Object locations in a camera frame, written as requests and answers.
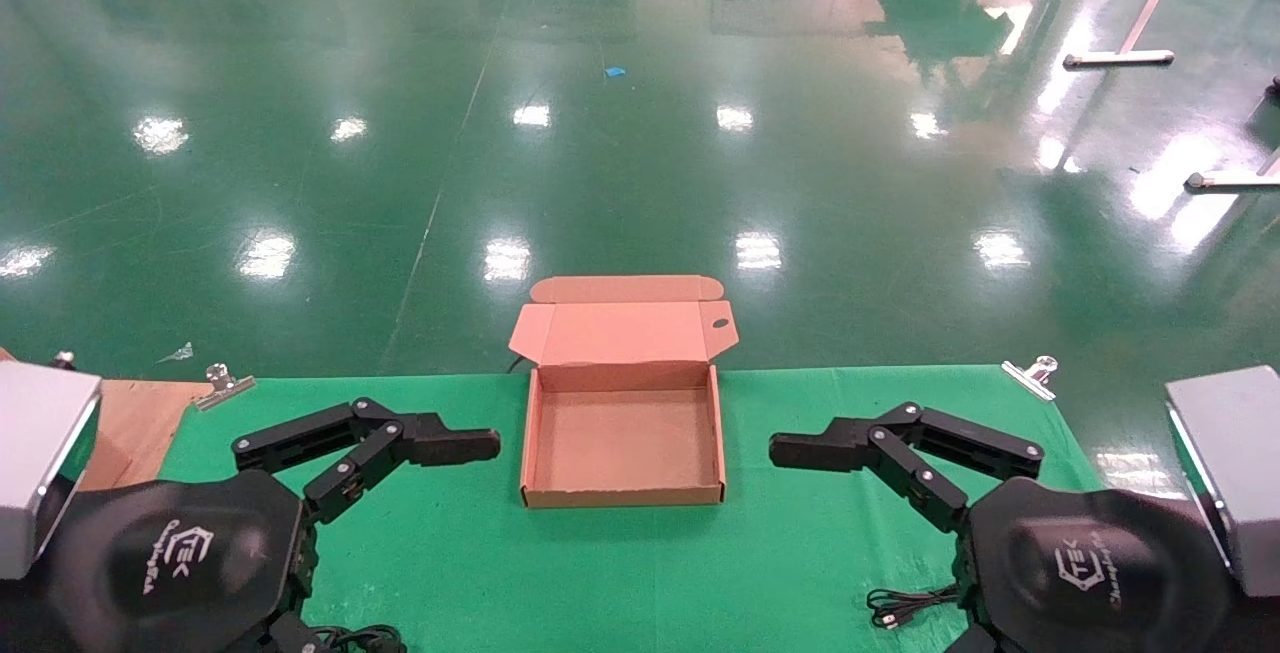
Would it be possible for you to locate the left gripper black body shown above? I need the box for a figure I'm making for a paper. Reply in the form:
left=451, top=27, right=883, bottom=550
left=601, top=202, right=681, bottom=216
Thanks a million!
left=45, top=470, right=319, bottom=653

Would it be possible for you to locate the white table leg with foot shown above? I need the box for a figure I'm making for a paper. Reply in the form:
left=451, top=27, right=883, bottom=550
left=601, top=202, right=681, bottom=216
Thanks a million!
left=1063, top=0, right=1198, bottom=70

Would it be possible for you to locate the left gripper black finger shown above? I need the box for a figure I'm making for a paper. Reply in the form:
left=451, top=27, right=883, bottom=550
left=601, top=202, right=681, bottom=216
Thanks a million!
left=262, top=613, right=331, bottom=653
left=232, top=397, right=501, bottom=526

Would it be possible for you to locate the open brown cardboard box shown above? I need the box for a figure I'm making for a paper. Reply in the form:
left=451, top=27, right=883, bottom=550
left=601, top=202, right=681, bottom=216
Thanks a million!
left=508, top=275, right=741, bottom=509

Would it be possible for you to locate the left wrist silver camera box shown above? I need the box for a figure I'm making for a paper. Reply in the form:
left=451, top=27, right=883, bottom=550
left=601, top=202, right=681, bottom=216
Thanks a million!
left=0, top=361, right=103, bottom=581

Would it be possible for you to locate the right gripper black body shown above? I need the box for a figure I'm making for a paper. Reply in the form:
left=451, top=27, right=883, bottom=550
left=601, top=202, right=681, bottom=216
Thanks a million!
left=950, top=478, right=1231, bottom=653

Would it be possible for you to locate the silver binder clip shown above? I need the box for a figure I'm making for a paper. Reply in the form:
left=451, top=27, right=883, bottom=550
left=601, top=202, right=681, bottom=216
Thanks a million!
left=193, top=363, right=256, bottom=412
left=1002, top=355, right=1059, bottom=402

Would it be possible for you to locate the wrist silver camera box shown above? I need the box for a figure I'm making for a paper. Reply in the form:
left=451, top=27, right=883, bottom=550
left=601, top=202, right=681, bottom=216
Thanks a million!
left=0, top=361, right=103, bottom=581
left=1165, top=365, right=1280, bottom=599

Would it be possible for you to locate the black wired computer mouse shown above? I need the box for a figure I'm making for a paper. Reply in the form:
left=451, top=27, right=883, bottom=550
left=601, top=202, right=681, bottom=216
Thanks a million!
left=866, top=583, right=966, bottom=631

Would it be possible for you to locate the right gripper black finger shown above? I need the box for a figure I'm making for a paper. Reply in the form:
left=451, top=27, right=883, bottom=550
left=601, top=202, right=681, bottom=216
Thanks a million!
left=769, top=401, right=1046, bottom=534
left=945, top=623, right=1001, bottom=653

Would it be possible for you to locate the white table foot black cap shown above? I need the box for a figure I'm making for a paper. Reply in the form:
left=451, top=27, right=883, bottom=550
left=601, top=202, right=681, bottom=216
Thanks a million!
left=1185, top=145, right=1280, bottom=192

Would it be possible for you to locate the green table cloth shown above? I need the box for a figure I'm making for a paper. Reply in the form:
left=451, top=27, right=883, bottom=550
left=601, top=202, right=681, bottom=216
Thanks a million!
left=160, top=365, right=1106, bottom=653

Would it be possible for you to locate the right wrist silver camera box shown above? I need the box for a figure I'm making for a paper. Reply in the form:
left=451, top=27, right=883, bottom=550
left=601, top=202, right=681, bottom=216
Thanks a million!
left=1165, top=365, right=1280, bottom=599

